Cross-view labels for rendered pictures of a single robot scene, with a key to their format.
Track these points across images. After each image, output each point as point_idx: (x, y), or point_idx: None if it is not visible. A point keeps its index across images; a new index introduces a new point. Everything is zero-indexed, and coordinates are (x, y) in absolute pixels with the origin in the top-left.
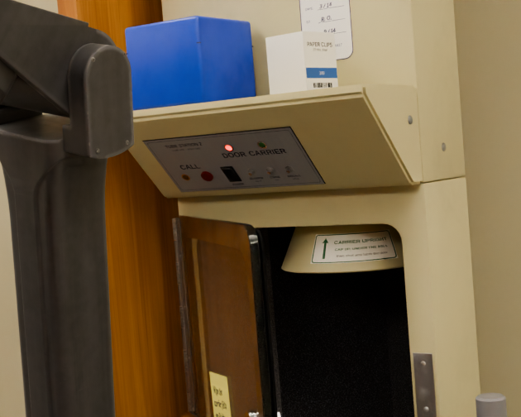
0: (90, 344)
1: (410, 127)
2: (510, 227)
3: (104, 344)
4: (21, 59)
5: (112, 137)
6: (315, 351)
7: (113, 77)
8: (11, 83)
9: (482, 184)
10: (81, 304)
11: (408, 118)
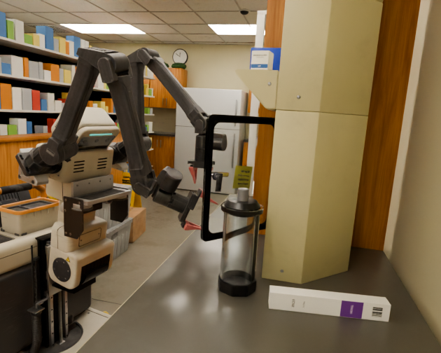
0: (125, 127)
1: (269, 86)
2: None
3: (130, 129)
4: (89, 61)
5: (107, 78)
6: None
7: (104, 64)
8: (92, 66)
9: None
10: (121, 118)
11: (267, 82)
